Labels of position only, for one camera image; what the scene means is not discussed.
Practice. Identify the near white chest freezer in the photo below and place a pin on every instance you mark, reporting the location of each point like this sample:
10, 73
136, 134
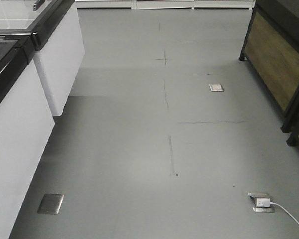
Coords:
26, 123

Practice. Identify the white store shelving unit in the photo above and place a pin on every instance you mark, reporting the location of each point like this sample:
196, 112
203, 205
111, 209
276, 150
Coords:
165, 4

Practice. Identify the black wooden produce stand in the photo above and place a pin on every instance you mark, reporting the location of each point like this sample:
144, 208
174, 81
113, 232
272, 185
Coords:
271, 46

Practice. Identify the white chest freezer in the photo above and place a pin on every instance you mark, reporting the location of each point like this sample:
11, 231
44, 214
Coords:
53, 28
26, 123

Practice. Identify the far white chest freezer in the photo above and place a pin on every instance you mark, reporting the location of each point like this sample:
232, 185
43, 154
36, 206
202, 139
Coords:
53, 28

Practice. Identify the closed steel floor socket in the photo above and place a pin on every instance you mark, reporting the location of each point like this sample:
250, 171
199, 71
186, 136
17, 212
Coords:
50, 204

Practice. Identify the open floor socket box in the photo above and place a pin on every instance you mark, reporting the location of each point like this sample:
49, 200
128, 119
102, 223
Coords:
261, 202

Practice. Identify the small steel floor plate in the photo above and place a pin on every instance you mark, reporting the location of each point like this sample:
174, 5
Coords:
216, 87

